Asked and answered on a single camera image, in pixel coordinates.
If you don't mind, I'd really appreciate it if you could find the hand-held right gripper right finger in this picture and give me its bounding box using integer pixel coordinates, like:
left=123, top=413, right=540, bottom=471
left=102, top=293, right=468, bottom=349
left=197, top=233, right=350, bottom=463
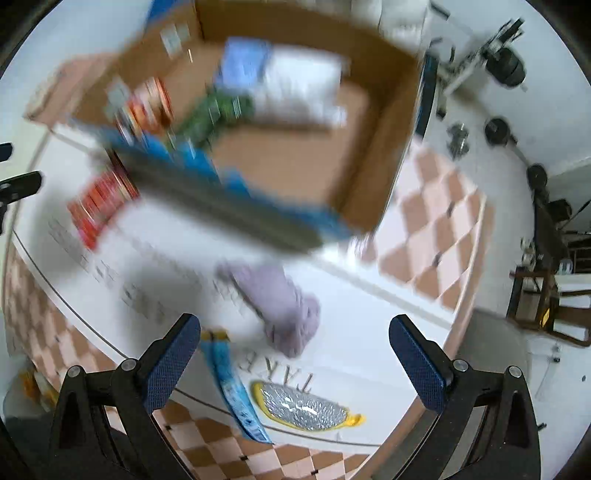
left=389, top=315, right=541, bottom=480

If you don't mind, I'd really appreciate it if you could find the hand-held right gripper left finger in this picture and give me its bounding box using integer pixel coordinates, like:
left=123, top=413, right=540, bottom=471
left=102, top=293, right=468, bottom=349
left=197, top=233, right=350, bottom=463
left=48, top=314, right=201, bottom=480

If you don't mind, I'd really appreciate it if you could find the purple cloth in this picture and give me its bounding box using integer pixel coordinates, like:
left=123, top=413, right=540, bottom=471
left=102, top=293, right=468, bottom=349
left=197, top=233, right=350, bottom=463
left=217, top=261, right=321, bottom=358

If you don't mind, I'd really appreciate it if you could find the large cardboard box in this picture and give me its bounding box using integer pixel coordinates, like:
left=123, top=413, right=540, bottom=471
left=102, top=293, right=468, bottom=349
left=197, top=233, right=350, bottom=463
left=28, top=0, right=437, bottom=254

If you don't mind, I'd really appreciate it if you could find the white printed mat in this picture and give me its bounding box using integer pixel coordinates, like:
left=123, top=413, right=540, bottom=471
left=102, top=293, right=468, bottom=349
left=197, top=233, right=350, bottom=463
left=11, top=124, right=462, bottom=448

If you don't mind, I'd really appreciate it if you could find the blue strip packet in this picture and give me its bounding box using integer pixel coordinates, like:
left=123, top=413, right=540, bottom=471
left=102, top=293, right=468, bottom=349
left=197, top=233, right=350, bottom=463
left=201, top=329, right=273, bottom=444

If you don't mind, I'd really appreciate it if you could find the yellow rimmed silver pad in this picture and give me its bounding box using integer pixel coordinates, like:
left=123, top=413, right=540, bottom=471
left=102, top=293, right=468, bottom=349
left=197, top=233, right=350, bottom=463
left=250, top=381, right=365, bottom=432

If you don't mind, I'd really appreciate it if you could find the wooden chair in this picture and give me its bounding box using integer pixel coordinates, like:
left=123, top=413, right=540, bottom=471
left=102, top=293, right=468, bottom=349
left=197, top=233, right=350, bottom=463
left=505, top=268, right=591, bottom=348

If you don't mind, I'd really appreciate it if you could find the yellow bag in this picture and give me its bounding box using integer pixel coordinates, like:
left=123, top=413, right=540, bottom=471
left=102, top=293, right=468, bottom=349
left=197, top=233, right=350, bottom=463
left=18, top=364, right=56, bottom=409

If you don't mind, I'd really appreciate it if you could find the red orange packet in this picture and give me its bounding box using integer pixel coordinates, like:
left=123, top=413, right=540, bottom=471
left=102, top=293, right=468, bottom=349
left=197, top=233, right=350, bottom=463
left=124, top=76, right=174, bottom=134

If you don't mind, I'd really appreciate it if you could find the black metal stand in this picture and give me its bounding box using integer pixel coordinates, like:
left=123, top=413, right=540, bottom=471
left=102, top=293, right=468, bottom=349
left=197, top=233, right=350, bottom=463
left=531, top=185, right=591, bottom=278

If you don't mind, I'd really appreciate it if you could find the green packet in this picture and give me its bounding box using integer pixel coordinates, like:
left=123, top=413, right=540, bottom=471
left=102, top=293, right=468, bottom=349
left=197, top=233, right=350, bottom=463
left=178, top=90, right=257, bottom=144

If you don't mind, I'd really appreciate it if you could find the grey dumbbell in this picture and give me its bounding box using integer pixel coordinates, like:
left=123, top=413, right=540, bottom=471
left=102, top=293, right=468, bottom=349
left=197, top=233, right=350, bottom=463
left=445, top=122, right=470, bottom=160

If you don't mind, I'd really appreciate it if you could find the black barbell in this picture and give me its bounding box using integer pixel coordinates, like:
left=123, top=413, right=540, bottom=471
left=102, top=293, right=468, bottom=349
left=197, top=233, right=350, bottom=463
left=485, top=117, right=549, bottom=191

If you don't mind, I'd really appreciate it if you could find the light blue cloth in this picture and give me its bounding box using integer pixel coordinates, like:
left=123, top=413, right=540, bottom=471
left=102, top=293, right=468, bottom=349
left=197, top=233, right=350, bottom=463
left=215, top=39, right=273, bottom=88

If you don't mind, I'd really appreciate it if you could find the white cloth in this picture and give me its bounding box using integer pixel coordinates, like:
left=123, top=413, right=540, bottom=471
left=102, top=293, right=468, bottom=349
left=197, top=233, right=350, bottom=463
left=252, top=48, right=349, bottom=127

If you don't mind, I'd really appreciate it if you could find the black weight machine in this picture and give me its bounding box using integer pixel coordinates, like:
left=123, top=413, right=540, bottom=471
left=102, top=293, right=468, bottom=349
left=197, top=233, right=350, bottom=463
left=480, top=18, right=528, bottom=88

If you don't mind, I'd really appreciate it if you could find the white metal frame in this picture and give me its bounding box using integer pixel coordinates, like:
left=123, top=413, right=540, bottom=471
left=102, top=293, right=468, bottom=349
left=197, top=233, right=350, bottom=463
left=434, top=37, right=490, bottom=95

